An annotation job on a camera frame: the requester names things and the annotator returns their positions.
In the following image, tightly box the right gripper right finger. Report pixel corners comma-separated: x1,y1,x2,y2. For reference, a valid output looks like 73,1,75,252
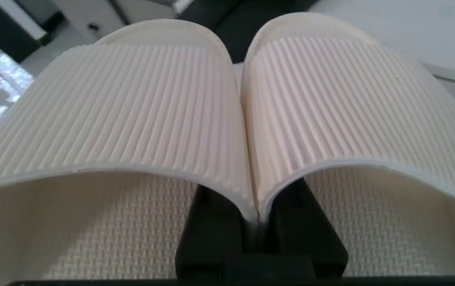
259,176,349,279

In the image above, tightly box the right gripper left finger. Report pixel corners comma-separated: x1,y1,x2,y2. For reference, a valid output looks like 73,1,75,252
174,184,252,280

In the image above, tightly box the cream ribbed slipper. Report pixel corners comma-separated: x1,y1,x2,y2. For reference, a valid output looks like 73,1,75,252
239,11,455,279
0,18,259,286

